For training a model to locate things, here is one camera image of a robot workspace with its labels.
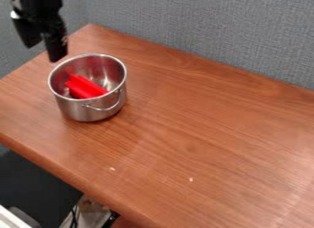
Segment black cable under table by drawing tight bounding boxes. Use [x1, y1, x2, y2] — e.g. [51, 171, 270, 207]
[67, 203, 80, 228]

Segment stainless steel pot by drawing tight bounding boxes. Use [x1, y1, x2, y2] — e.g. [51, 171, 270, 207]
[48, 53, 127, 122]

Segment white object at corner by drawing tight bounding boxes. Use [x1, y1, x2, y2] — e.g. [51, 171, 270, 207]
[0, 205, 41, 228]

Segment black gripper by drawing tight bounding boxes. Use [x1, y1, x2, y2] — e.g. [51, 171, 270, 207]
[9, 0, 67, 63]

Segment metal table leg bracket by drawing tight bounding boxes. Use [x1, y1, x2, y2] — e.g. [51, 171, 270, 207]
[59, 195, 119, 228]

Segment red plastic block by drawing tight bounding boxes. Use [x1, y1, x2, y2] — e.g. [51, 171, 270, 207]
[65, 74, 108, 99]

